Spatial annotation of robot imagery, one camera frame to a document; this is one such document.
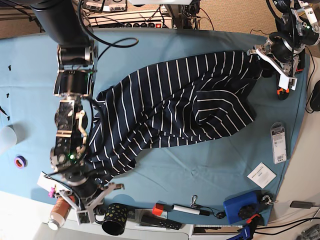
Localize white power strip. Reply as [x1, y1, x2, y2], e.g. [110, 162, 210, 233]
[84, 7, 174, 29]

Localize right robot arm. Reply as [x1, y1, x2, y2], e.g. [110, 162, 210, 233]
[30, 0, 123, 224]

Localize red orange cube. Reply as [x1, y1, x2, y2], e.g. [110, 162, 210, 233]
[152, 203, 164, 216]

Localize metal carabiner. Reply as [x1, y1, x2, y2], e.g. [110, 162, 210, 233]
[190, 195, 198, 208]

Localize black round object right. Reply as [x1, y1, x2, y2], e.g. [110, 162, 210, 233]
[309, 80, 320, 112]

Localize teal table cloth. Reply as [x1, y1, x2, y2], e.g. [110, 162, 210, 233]
[0, 28, 308, 210]

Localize black power adapter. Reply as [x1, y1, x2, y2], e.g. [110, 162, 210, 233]
[289, 200, 315, 209]

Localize black remote control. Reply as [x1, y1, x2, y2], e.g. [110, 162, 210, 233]
[140, 215, 182, 230]

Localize white square card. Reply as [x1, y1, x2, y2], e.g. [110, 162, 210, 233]
[247, 162, 277, 189]

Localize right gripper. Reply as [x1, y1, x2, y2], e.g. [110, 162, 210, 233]
[56, 169, 125, 224]

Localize black mug gold leaves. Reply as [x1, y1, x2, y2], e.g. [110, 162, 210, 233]
[101, 203, 129, 236]

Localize orange black utility knife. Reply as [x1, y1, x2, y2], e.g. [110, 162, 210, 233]
[276, 86, 290, 101]

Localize white black marker pen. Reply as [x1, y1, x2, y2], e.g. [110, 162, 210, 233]
[172, 204, 211, 216]

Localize navy white striped t-shirt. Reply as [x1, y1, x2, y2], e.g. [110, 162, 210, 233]
[89, 50, 263, 184]

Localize pink clip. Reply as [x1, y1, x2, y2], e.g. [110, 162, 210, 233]
[48, 187, 56, 198]

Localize blue box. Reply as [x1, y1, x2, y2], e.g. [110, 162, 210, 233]
[223, 190, 262, 224]

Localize translucent plastic cup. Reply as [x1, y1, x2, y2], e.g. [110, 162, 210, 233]
[0, 126, 17, 155]

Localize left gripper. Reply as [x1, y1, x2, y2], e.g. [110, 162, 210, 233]
[246, 34, 300, 91]

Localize clear plastic blister pack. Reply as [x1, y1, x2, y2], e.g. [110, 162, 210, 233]
[270, 122, 287, 164]

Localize white paper sheet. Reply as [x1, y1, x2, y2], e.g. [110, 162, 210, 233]
[37, 172, 66, 194]

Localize orange black tool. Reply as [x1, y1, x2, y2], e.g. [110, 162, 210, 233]
[296, 49, 306, 73]

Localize blue clamp bottom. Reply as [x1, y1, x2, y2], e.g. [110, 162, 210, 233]
[231, 213, 263, 240]

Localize purple tape roll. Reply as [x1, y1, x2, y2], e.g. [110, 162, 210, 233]
[14, 155, 27, 169]

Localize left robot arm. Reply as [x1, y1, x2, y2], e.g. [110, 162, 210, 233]
[247, 0, 320, 93]

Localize orange bottle white cap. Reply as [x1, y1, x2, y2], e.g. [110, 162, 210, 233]
[47, 197, 72, 231]

